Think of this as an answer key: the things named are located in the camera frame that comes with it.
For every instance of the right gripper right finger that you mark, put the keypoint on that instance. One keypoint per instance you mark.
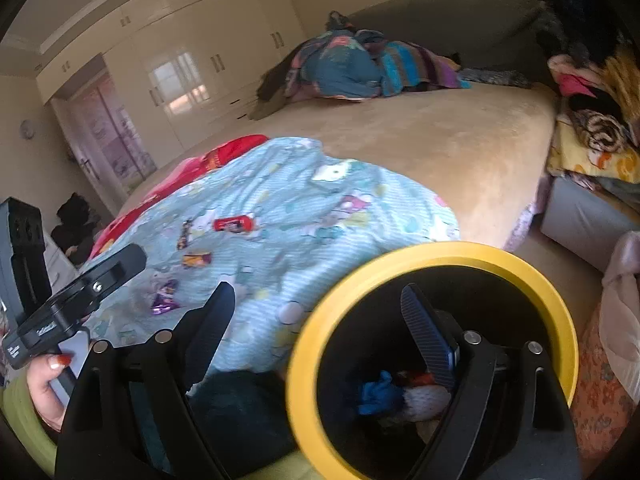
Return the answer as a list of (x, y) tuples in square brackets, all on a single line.
[(438, 348)]

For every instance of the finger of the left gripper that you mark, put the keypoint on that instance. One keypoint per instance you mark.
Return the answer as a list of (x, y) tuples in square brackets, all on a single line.
[(111, 274)]

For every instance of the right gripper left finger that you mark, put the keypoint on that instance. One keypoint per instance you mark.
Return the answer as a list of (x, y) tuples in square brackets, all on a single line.
[(200, 332)]

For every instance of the purple shiny candy wrapper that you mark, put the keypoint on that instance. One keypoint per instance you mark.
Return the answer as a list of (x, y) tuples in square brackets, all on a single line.
[(164, 300)]

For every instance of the purple gold snack wrapper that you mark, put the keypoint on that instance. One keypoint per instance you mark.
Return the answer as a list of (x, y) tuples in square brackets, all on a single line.
[(196, 260)]

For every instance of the brown chocolate bar wrapper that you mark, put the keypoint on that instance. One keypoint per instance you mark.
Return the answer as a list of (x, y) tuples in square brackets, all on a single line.
[(185, 233)]

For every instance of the red snack tube wrapper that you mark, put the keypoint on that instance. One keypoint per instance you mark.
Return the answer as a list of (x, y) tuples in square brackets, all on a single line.
[(236, 225)]

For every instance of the yellow white plastic bag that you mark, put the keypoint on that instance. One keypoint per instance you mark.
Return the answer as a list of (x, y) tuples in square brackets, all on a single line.
[(424, 398)]

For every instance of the blue plastic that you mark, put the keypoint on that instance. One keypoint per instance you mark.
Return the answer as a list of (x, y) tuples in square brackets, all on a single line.
[(381, 397)]

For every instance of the left green sleeve forearm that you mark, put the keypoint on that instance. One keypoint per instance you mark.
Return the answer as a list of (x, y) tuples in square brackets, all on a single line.
[(17, 408)]

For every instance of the yellow rimmed black trash bin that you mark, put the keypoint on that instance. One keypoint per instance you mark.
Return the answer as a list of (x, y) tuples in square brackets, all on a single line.
[(509, 413)]

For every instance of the left hand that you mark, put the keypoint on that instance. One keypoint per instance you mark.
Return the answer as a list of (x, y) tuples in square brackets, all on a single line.
[(40, 373)]

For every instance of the white drawer unit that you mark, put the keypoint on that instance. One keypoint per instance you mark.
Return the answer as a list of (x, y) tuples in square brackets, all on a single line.
[(60, 270)]

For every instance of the black bag on chair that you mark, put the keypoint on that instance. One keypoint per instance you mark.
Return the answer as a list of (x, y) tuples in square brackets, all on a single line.
[(77, 226)]

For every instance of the red pink blanket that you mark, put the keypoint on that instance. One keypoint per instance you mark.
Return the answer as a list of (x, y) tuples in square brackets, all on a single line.
[(186, 172)]

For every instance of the light blue cartoon blanket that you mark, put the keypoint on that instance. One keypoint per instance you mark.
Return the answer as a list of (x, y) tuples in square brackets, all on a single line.
[(316, 219)]

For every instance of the pink cartoon door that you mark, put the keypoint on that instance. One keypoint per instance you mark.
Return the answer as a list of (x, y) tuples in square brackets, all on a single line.
[(103, 139)]

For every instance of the grey storage box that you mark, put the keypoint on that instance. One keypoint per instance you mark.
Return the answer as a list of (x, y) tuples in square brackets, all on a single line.
[(587, 223)]

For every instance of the beige bed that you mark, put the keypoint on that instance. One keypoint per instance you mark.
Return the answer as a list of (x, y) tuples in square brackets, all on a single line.
[(482, 149)]

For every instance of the cream glossy wardrobe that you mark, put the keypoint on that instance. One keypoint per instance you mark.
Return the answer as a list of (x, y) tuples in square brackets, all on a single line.
[(184, 69)]

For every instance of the blue floral quilt pile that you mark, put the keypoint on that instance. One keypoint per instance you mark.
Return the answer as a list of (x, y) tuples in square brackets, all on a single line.
[(357, 64)]

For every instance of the dark grey headboard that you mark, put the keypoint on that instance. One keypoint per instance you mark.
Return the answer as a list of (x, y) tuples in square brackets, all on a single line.
[(484, 34)]

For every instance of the pile of mixed clothes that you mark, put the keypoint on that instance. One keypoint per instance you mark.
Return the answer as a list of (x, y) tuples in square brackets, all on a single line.
[(592, 52)]

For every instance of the round wall clock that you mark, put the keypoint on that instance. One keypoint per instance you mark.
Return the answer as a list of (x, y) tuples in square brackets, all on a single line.
[(27, 130)]

